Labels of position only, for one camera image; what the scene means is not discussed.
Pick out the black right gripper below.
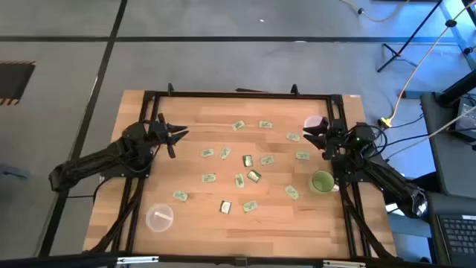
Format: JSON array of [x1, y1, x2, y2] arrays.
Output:
[[302, 118, 349, 161]]

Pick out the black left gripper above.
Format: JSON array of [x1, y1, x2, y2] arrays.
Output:
[[147, 112, 190, 160]]

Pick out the green plastic cup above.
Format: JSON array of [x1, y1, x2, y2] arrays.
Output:
[[308, 169, 340, 195]]

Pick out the grey side table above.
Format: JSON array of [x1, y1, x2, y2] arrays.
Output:
[[422, 92, 476, 198]]

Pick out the black tripod stand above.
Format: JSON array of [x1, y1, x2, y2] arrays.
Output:
[[376, 0, 446, 74]]

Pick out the black pole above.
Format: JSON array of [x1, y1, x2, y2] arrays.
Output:
[[437, 70, 476, 108]]

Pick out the black electronic device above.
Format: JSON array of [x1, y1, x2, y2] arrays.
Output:
[[451, 95, 476, 141]]

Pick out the black crossbeam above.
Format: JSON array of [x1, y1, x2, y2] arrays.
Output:
[[0, 252, 476, 268]]

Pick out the pale metal stand beam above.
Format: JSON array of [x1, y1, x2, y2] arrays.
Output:
[[438, 0, 476, 71]]

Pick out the black striped-edge floor mat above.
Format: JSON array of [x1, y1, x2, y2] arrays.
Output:
[[0, 60, 37, 106]]

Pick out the black keyboard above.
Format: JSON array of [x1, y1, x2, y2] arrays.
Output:
[[434, 214, 476, 268]]

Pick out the black aluminium table frame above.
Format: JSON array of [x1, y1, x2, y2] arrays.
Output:
[[83, 82, 401, 261]]

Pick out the black floor cable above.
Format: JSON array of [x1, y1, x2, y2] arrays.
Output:
[[367, 113, 425, 161]]

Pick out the white cable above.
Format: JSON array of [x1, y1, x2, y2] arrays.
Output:
[[386, 106, 476, 161]]

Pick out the yellow extension cable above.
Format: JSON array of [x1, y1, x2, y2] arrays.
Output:
[[386, 0, 476, 120]]

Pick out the tan looped cable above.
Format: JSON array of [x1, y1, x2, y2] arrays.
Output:
[[340, 0, 410, 23]]

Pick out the silver metal bracket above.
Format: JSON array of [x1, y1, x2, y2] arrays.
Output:
[[322, 259, 367, 268], [116, 255, 160, 265]]

